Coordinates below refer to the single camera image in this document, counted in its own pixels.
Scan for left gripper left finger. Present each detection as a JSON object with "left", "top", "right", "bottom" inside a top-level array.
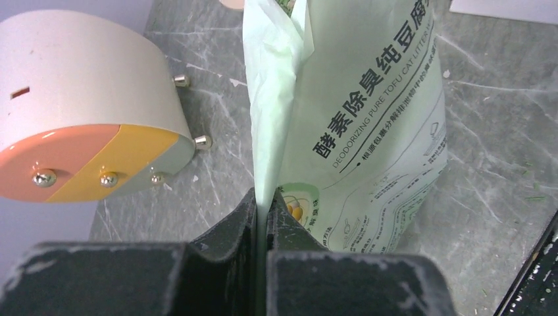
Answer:
[{"left": 1, "top": 189, "right": 256, "bottom": 315}]

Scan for green cat litter bag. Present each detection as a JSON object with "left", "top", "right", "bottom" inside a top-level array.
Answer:
[{"left": 241, "top": 0, "right": 450, "bottom": 256}]

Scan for beige litter box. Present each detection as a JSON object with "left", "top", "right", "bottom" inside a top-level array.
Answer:
[{"left": 219, "top": 0, "right": 245, "bottom": 11}]

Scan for green litter pellets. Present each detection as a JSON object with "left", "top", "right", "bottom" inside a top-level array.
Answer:
[{"left": 276, "top": 0, "right": 296, "bottom": 17}]

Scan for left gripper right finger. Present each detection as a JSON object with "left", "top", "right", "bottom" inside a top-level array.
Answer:
[{"left": 265, "top": 192, "right": 456, "bottom": 315}]

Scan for round beige drawer cabinet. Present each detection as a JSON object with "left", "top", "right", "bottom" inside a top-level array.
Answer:
[{"left": 1, "top": 10, "right": 212, "bottom": 203}]

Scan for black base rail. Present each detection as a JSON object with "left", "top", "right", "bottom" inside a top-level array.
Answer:
[{"left": 494, "top": 215, "right": 557, "bottom": 316}]

